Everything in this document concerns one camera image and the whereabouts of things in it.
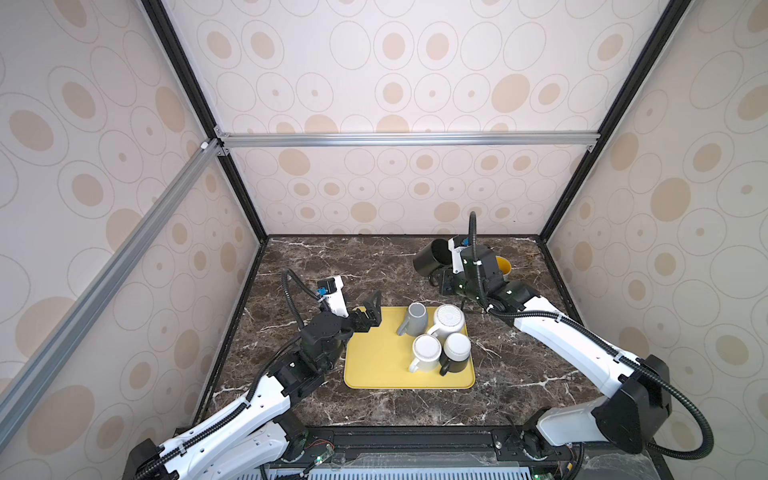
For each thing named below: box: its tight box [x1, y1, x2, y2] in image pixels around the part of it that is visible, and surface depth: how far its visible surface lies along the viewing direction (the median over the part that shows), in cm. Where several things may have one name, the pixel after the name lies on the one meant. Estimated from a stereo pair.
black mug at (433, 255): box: [413, 238, 453, 278], surface depth 79 cm
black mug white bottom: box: [439, 332, 471, 377], surface depth 83 cm
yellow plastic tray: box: [344, 306, 476, 389], surface depth 90 cm
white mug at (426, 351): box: [409, 333, 443, 373], surface depth 85 cm
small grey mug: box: [398, 302, 428, 337], surface depth 90 cm
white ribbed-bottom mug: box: [427, 304, 465, 343], surface depth 89 cm
